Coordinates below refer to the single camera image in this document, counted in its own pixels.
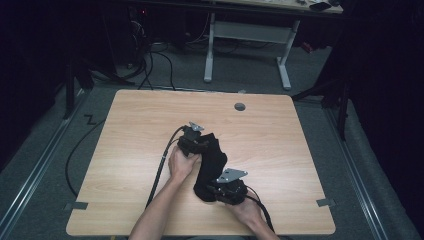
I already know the aluminium floor rail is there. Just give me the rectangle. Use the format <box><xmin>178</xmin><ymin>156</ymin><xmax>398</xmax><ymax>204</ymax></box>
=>
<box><xmin>324</xmin><ymin>106</ymin><xmax>390</xmax><ymax>240</ymax></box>
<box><xmin>0</xmin><ymin>88</ymin><xmax>88</xmax><ymax>235</ymax></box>

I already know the bundle of black floor cables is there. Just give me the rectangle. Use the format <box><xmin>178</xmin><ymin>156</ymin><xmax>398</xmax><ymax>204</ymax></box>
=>
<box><xmin>127</xmin><ymin>49</ymin><xmax>177</xmax><ymax>92</ymax></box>

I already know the left hand-held gripper black cable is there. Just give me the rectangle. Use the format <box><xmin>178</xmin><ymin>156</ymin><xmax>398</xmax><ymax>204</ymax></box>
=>
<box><xmin>145</xmin><ymin>125</ymin><xmax>186</xmax><ymax>209</ymax></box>

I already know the black computer tower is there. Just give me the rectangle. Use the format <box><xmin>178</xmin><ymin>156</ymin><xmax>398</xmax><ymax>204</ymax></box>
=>
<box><xmin>127</xmin><ymin>5</ymin><xmax>152</xmax><ymax>68</ymax></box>

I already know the light wooden desk top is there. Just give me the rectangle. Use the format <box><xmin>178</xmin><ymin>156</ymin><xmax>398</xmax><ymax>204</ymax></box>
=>
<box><xmin>213</xmin><ymin>0</ymin><xmax>344</xmax><ymax>15</ymax></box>

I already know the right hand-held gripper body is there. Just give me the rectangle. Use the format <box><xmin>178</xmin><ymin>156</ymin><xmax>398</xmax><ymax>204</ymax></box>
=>
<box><xmin>208</xmin><ymin>167</ymin><xmax>250</xmax><ymax>206</ymax></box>

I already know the black device on desk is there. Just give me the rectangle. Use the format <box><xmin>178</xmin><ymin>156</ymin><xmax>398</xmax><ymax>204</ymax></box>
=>
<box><xmin>308</xmin><ymin>1</ymin><xmax>333</xmax><ymax>12</ymax></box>

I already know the person's right hand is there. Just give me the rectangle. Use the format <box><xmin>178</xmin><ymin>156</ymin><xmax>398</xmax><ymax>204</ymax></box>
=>
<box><xmin>225</xmin><ymin>190</ymin><xmax>265</xmax><ymax>229</ymax></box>

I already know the black metal stand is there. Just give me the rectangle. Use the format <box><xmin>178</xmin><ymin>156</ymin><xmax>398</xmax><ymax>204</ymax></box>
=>
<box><xmin>291</xmin><ymin>75</ymin><xmax>352</xmax><ymax>141</ymax></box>
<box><xmin>62</xmin><ymin>55</ymin><xmax>135</xmax><ymax>121</ymax></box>

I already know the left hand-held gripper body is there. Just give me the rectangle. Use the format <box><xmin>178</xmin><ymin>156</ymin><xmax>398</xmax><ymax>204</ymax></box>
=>
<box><xmin>176</xmin><ymin>121</ymin><xmax>210</xmax><ymax>158</ymax></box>

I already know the white metal desk frame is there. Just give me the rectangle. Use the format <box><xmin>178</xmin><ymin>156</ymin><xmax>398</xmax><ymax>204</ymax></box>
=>
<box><xmin>203</xmin><ymin>12</ymin><xmax>301</xmax><ymax>91</ymax></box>

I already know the long black floor cable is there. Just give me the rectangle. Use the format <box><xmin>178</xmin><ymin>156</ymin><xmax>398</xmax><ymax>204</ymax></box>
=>
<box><xmin>65</xmin><ymin>119</ymin><xmax>107</xmax><ymax>198</ymax></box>

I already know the person's left hand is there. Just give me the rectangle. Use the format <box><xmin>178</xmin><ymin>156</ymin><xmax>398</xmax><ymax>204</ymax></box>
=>
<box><xmin>167</xmin><ymin>145</ymin><xmax>203</xmax><ymax>184</ymax></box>

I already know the black sock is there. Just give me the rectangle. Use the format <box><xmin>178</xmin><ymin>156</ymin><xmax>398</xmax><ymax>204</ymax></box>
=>
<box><xmin>192</xmin><ymin>132</ymin><xmax>230</xmax><ymax>204</ymax></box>

